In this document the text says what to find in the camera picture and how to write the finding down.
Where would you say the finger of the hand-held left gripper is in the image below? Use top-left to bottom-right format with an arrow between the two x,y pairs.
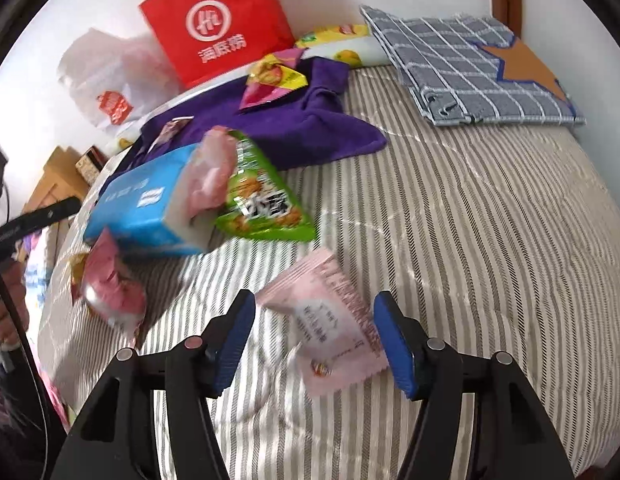
0,196 -> 82,256

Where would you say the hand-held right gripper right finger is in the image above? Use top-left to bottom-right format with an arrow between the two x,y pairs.
372,290 -> 575,480

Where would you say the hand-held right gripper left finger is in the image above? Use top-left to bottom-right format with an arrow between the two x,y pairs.
50,289 -> 257,480

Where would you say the yellow triangular snack packet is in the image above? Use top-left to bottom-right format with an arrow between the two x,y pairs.
67,252 -> 91,303

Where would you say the pale pink snack packet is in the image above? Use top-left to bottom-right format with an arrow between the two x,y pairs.
255,248 -> 391,398

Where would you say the person's left hand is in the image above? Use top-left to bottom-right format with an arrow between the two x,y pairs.
0,262 -> 32,352

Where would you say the wooden nightstand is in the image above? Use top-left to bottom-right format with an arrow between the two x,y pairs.
22,146 -> 108,221

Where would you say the floral printed cloth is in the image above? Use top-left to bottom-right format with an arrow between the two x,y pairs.
12,220 -> 71,421

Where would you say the blue tissue box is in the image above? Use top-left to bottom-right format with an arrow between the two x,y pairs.
84,142 -> 221,257

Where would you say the white plastic shopping bag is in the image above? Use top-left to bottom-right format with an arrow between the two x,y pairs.
57,27 -> 178,133

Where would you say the small pink candy packet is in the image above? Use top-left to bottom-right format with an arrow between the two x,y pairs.
149,116 -> 195,153

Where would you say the purple cloth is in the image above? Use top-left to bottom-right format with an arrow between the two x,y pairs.
125,55 -> 388,176

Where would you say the red paper bag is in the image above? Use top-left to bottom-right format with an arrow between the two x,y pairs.
139,0 -> 295,90

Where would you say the pink and yellow snack packet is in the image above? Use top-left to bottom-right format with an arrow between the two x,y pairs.
239,47 -> 309,111

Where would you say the grey checked cloth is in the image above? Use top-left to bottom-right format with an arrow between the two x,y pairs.
359,5 -> 588,127

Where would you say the yellow green snack packet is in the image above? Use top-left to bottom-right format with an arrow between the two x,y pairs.
295,24 -> 371,50

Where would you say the dark red picture frame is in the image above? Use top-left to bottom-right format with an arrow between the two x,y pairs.
75,146 -> 108,183

